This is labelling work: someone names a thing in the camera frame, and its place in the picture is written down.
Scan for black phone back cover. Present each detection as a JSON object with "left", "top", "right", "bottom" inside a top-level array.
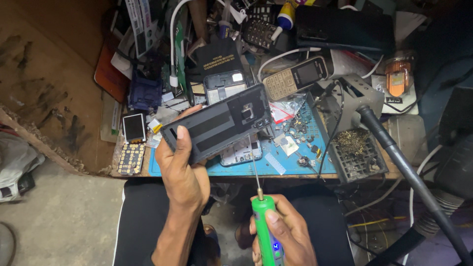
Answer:
[{"left": 160, "top": 83, "right": 273, "bottom": 165}]

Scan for black keypad phone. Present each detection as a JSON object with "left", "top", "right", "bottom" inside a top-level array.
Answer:
[{"left": 242, "top": 18, "right": 278, "bottom": 50}]

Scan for person's right hand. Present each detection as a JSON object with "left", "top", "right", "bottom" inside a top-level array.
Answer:
[{"left": 249, "top": 194, "right": 318, "bottom": 266}]

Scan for grey phone middle frame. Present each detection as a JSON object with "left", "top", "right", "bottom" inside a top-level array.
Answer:
[{"left": 203, "top": 70, "right": 247, "bottom": 105}]

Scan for person's left hand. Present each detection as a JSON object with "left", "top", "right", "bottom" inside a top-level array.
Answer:
[{"left": 155, "top": 104, "right": 211, "bottom": 214}]

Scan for small translucent ruler strip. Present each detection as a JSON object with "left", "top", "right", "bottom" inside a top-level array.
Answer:
[{"left": 264, "top": 152, "right": 287, "bottom": 176}]

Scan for black cable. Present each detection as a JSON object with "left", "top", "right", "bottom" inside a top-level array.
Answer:
[{"left": 317, "top": 80, "right": 346, "bottom": 174}]

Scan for orange phone cover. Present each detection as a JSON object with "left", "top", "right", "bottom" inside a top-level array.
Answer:
[{"left": 94, "top": 37, "right": 131, "bottom": 104}]

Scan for white smartphone frame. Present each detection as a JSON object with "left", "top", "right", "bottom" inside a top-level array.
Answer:
[{"left": 220, "top": 136, "right": 263, "bottom": 167}]

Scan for brass wool tip cleaner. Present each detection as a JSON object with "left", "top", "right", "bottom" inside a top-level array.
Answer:
[{"left": 333, "top": 128, "right": 371, "bottom": 156}]

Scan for white charging cable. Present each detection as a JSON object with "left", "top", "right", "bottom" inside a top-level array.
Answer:
[{"left": 169, "top": 0, "right": 196, "bottom": 88}]

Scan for blue work mat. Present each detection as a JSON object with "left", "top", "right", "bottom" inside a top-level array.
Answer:
[{"left": 148, "top": 92, "right": 338, "bottom": 177}]

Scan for orange plastic jar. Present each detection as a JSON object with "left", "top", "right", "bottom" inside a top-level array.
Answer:
[{"left": 384, "top": 55, "right": 414, "bottom": 97}]

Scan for black soldering iron handle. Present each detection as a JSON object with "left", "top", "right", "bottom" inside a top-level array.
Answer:
[{"left": 355, "top": 104, "right": 473, "bottom": 265}]

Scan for grey corrugated hose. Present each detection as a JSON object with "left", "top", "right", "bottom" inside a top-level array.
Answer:
[{"left": 413, "top": 189, "right": 465, "bottom": 238}]

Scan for grey soldering iron stand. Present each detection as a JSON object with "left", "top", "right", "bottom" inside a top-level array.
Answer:
[{"left": 319, "top": 73, "right": 386, "bottom": 137}]

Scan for beige keypad phone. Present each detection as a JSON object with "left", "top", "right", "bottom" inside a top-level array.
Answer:
[{"left": 263, "top": 56, "right": 329, "bottom": 101}]

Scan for gold keypad circuit board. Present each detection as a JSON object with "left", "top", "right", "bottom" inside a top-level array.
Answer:
[{"left": 117, "top": 143, "right": 146, "bottom": 176}]

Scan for clear plastic bag red label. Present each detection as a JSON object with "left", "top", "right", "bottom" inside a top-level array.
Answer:
[{"left": 269, "top": 97, "right": 306, "bottom": 124}]

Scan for white glue bottle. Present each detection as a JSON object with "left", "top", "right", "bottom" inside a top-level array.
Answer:
[{"left": 271, "top": 0, "right": 301, "bottom": 41}]

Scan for black battery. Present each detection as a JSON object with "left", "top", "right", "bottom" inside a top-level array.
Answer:
[{"left": 194, "top": 40, "right": 244, "bottom": 79}]

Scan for small lcd screen module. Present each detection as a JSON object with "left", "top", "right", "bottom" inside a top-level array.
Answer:
[{"left": 122, "top": 113, "right": 147, "bottom": 145}]

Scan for black smartphone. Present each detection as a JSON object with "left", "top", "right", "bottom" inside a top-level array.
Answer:
[{"left": 295, "top": 5, "right": 395, "bottom": 56}]

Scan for person's black shorts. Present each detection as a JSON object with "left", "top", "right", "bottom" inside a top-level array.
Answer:
[{"left": 113, "top": 178, "right": 355, "bottom": 266}]

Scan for white plastic bag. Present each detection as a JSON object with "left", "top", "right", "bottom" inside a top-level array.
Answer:
[{"left": 0, "top": 132, "right": 46, "bottom": 203}]

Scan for green electric screwdriver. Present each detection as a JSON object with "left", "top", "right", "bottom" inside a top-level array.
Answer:
[{"left": 248, "top": 135, "right": 285, "bottom": 266}]

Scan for blue plastic phone housing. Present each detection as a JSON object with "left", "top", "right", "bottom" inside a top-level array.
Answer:
[{"left": 128, "top": 69, "right": 163, "bottom": 112}]

